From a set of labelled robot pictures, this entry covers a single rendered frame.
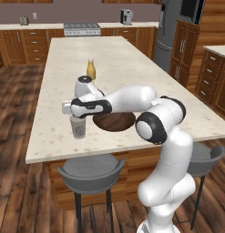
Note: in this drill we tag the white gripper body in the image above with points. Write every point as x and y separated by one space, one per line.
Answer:
66 108

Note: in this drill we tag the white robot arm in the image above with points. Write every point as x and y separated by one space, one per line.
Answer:
165 157

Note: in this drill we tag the glass cup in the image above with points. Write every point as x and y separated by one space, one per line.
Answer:
78 129

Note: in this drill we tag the dark wooden bowl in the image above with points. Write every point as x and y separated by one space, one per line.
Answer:
115 122

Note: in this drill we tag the yellow juice bottle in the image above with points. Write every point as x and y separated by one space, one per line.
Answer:
91 71

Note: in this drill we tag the grey bar stool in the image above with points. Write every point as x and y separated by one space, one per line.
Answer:
91 171
205 157

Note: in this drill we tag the wooden base cupboards with drawers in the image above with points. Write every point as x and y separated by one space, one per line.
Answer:
28 45

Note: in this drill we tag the steel stove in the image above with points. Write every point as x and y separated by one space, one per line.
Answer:
82 29

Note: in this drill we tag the wooden island cabinet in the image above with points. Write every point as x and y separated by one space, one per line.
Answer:
132 176

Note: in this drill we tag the silver toaster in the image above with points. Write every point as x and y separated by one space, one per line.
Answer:
24 20

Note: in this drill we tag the silver coffee machine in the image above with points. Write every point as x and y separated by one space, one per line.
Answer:
126 17

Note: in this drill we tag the grey steel fridge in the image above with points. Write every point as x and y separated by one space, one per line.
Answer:
167 36

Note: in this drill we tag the tall wooden cupboard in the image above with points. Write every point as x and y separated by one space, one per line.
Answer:
183 51

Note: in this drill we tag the wooden drawer cabinet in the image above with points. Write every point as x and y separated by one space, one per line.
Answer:
214 79

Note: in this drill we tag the white wall socket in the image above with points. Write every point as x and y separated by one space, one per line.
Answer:
35 15

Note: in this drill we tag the wooden wall cupboards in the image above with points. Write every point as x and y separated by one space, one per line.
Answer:
22 1
130 1

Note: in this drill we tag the black wall oven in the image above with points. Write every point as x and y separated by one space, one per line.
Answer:
191 10

